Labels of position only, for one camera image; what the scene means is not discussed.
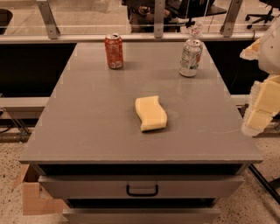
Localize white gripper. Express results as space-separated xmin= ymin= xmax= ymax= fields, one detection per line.
xmin=240 ymin=17 xmax=280 ymax=137

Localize red coke can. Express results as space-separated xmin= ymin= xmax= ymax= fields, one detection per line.
xmin=104 ymin=33 xmax=123 ymax=69

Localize white silver soda can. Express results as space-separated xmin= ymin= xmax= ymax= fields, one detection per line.
xmin=179 ymin=38 xmax=203 ymax=77

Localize black office chair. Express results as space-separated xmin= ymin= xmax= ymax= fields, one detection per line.
xmin=245 ymin=0 xmax=280 ymax=29

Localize clear plastic bottle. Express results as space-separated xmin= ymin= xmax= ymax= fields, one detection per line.
xmin=189 ymin=22 xmax=203 ymax=39

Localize yellow sponge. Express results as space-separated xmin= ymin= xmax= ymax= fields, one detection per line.
xmin=135 ymin=95 xmax=167 ymax=131

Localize person seated in background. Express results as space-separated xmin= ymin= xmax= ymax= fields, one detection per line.
xmin=122 ymin=0 xmax=180 ymax=33

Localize lower grey drawer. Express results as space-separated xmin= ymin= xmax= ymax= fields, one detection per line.
xmin=62 ymin=208 xmax=221 ymax=224

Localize grey drawer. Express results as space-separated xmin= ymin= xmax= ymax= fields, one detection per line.
xmin=39 ymin=175 xmax=243 ymax=200
xmin=62 ymin=208 xmax=221 ymax=224

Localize grey drawer cabinet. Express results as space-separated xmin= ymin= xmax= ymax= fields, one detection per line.
xmin=18 ymin=41 xmax=264 ymax=224

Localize upper grey drawer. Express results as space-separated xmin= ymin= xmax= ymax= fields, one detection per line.
xmin=39 ymin=175 xmax=243 ymax=200

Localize brown cardboard box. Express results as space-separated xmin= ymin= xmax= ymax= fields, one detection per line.
xmin=12 ymin=164 xmax=68 ymax=215

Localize black drawer handle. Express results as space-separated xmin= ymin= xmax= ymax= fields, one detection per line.
xmin=126 ymin=185 xmax=159 ymax=197

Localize metal railing frame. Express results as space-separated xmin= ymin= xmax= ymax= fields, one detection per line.
xmin=0 ymin=0 xmax=280 ymax=45

